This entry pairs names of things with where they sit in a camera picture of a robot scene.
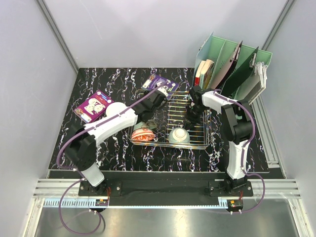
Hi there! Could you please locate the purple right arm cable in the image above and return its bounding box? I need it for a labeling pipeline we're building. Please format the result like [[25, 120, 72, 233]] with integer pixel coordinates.
[[212, 90, 266, 215]]

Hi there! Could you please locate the orange bowl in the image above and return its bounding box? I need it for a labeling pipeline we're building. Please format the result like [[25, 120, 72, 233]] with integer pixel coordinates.
[[106, 102, 127, 117]]

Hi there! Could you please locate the red white floral bowl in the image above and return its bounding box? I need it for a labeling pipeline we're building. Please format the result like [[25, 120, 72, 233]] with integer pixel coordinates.
[[131, 128, 155, 142]]

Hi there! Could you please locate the aluminium frame rail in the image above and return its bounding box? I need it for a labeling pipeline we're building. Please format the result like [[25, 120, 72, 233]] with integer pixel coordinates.
[[34, 178, 301, 211]]

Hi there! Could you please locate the purple rabbit picture book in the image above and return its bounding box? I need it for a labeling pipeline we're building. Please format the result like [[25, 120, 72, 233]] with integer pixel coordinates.
[[74, 90, 114, 123]]

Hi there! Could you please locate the teal bird patterned bowl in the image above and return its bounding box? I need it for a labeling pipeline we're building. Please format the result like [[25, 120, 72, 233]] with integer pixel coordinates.
[[133, 119, 157, 130]]

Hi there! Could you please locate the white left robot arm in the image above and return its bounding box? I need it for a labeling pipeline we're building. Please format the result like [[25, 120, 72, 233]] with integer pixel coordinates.
[[57, 85, 169, 196]]

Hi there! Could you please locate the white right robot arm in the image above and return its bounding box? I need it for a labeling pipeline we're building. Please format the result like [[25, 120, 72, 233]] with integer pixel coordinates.
[[184, 86, 256, 196]]

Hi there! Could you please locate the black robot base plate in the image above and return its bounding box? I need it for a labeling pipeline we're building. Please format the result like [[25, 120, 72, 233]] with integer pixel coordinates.
[[48, 170, 284, 207]]

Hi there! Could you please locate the wire dish rack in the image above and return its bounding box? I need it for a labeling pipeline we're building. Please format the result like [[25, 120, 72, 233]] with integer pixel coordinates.
[[128, 91, 211, 150]]

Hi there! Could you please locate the dark green clipboard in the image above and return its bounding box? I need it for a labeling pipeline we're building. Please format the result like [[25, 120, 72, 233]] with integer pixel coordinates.
[[221, 47, 259, 97]]

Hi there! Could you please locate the cream paperback book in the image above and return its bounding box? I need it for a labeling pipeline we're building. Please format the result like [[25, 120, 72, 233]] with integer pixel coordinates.
[[195, 59, 214, 89]]

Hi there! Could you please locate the dark purple paperback book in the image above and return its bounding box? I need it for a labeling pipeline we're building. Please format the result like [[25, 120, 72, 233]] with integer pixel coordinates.
[[141, 74, 179, 100]]

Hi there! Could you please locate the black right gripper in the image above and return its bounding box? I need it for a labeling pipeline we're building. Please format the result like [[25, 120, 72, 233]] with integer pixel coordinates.
[[183, 105, 206, 132]]

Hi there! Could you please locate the pink clipboard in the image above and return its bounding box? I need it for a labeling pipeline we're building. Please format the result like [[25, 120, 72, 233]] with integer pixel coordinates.
[[208, 40, 243, 89]]

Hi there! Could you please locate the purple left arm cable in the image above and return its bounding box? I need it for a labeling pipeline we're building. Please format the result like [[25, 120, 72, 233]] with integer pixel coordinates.
[[56, 85, 163, 234]]

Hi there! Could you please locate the pale green upturned bowl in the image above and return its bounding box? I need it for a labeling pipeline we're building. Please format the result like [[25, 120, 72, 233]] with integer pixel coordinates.
[[168, 127, 190, 144]]

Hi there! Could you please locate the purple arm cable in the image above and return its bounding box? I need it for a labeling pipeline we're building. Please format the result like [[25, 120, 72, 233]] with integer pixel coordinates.
[[56, 85, 163, 234], [212, 90, 266, 215]]

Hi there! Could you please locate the mint green file organizer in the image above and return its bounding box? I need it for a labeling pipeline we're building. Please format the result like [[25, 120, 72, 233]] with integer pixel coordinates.
[[195, 35, 272, 104]]

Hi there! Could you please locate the red spine book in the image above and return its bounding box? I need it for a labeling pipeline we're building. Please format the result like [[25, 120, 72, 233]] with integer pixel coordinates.
[[195, 77, 202, 87]]

